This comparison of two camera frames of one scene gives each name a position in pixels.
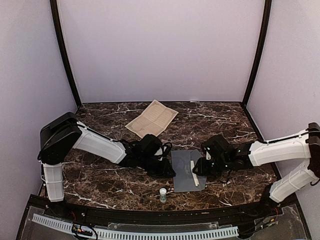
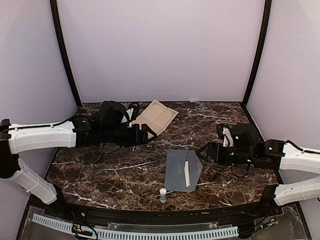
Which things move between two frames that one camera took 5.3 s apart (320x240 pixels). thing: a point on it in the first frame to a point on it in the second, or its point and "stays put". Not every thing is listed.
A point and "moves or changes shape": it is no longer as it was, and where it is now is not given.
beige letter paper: x=194 y=176 to x=187 y=171
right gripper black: x=202 y=170 to x=218 y=158
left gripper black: x=164 y=170 to x=141 y=139
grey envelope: x=184 y=180 moves or changes shape
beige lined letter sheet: x=153 y=119 stays put
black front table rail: x=262 y=208 stays put
